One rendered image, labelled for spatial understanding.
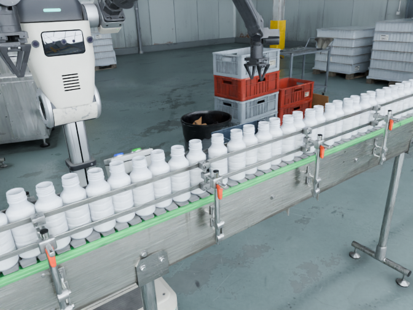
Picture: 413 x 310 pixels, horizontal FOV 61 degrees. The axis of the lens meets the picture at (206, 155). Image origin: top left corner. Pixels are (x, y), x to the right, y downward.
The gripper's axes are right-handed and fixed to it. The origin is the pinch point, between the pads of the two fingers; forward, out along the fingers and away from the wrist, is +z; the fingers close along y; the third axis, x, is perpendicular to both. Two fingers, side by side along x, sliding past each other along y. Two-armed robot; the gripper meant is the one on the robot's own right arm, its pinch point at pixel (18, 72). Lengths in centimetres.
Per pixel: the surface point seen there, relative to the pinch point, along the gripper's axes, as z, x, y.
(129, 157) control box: 28.1, 24.3, 2.3
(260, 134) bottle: 26, 65, 17
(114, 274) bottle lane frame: 52, 9, 21
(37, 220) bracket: 28.6, -5.6, 21.0
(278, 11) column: 2, 799, -674
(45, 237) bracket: 30.2, -5.5, 26.4
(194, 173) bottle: 32, 38, 17
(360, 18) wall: 30, 1061, -572
